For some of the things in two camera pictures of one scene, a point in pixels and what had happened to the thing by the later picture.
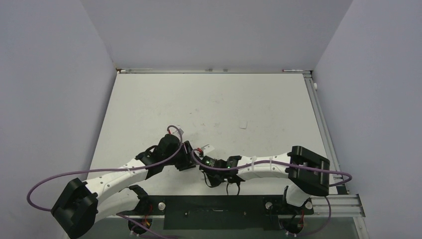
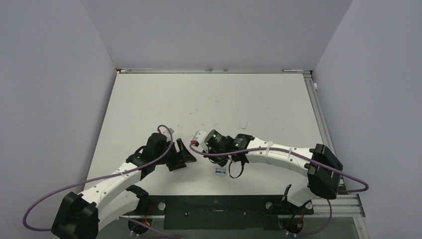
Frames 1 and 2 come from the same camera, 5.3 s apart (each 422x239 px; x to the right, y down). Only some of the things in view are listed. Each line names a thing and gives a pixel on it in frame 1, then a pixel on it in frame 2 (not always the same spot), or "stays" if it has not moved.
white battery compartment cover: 243,124 stays
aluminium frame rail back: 162,71 stays
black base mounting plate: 259,212 stays
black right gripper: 214,181 → 222,163
